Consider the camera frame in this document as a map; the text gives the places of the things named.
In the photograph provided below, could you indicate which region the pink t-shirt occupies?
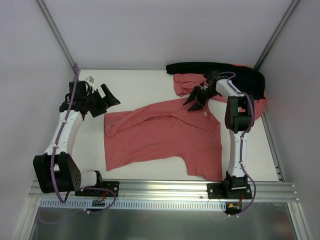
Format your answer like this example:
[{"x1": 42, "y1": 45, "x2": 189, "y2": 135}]
[
  {"x1": 173, "y1": 64, "x2": 268, "y2": 118},
  {"x1": 104, "y1": 98, "x2": 223, "y2": 182}
]

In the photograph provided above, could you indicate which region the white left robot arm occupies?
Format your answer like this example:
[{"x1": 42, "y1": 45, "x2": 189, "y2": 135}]
[{"x1": 33, "y1": 79, "x2": 120, "y2": 196}]

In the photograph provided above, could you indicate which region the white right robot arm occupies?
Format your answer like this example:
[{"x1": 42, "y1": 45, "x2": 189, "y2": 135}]
[{"x1": 183, "y1": 71, "x2": 255, "y2": 200}]

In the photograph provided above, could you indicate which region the black t-shirt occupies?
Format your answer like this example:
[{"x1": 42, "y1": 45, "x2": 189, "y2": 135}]
[{"x1": 165, "y1": 61, "x2": 266, "y2": 100}]

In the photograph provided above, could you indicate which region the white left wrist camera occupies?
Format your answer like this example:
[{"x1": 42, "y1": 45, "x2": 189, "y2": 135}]
[{"x1": 84, "y1": 76, "x2": 97, "y2": 92}]

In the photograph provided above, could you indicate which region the left side aluminium rail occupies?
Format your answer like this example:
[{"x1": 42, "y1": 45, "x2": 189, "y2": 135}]
[{"x1": 43, "y1": 71, "x2": 81, "y2": 179}]

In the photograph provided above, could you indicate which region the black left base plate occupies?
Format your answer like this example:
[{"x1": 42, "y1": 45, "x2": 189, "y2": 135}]
[{"x1": 74, "y1": 180, "x2": 120, "y2": 197}]

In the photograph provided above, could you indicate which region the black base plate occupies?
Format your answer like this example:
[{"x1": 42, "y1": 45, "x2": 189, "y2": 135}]
[
  {"x1": 206, "y1": 182, "x2": 253, "y2": 200},
  {"x1": 74, "y1": 180, "x2": 120, "y2": 197}
]

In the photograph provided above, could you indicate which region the right side aluminium rail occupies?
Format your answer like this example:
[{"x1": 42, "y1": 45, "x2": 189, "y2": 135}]
[{"x1": 261, "y1": 113, "x2": 286, "y2": 182}]

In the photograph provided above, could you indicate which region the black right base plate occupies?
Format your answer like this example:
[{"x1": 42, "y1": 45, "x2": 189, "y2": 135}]
[{"x1": 206, "y1": 182, "x2": 253, "y2": 200}]

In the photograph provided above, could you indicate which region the white slotted cable duct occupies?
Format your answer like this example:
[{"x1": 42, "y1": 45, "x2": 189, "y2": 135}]
[{"x1": 39, "y1": 198, "x2": 226, "y2": 212}]

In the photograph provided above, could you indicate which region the left aluminium frame post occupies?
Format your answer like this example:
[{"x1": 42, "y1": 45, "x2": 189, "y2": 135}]
[{"x1": 35, "y1": 0, "x2": 75, "y2": 70}]

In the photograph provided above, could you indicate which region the aluminium frame post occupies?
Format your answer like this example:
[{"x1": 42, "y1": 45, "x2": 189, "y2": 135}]
[
  {"x1": 35, "y1": 0, "x2": 75, "y2": 70},
  {"x1": 253, "y1": 0, "x2": 301, "y2": 71}
]

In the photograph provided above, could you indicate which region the right aluminium frame post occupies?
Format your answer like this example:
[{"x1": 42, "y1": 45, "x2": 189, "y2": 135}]
[{"x1": 253, "y1": 0, "x2": 301, "y2": 71}]

